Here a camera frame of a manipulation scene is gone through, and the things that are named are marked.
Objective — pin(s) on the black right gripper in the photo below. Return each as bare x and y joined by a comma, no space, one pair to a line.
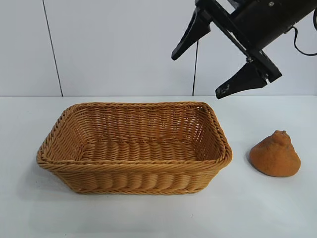
262,22

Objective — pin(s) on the bumpy orange fruit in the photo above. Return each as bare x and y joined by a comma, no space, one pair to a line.
275,158

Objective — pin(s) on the tan woven wicker basket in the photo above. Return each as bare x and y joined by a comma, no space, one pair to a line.
138,171

